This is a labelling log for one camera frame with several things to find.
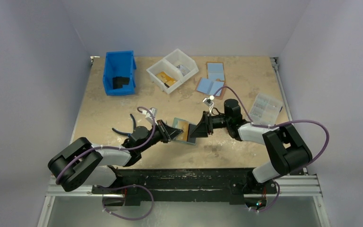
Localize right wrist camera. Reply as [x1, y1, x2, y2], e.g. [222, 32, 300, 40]
[202, 96, 215, 115]

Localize white divided tray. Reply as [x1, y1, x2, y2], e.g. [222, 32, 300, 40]
[146, 49, 199, 94]

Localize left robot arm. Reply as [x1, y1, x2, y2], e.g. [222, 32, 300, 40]
[47, 120, 183, 192]

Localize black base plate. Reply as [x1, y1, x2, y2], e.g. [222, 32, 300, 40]
[92, 168, 279, 207]

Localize black block in bin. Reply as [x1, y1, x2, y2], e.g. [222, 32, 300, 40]
[112, 77, 130, 89]

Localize credit card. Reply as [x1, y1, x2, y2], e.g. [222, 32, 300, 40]
[176, 64, 190, 76]

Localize aluminium rail frame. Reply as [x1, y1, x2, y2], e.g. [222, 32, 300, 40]
[38, 168, 330, 227]

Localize clear plastic organizer box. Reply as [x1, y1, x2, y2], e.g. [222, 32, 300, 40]
[249, 93, 283, 125]

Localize blue plastic bin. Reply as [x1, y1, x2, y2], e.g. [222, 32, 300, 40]
[103, 51, 137, 96]

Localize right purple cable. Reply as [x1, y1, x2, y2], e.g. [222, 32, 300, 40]
[211, 86, 330, 214]

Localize open blue brown wallet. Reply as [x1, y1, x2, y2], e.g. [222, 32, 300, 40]
[195, 62, 226, 99]

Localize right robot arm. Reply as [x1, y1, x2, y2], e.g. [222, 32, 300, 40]
[190, 99, 312, 192]

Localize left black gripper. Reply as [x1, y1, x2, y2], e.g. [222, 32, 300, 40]
[138, 119, 182, 153]

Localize blue handled pliers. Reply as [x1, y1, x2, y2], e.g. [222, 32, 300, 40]
[112, 113, 139, 137]

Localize green card holder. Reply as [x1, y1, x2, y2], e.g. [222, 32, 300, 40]
[173, 118, 196, 145]

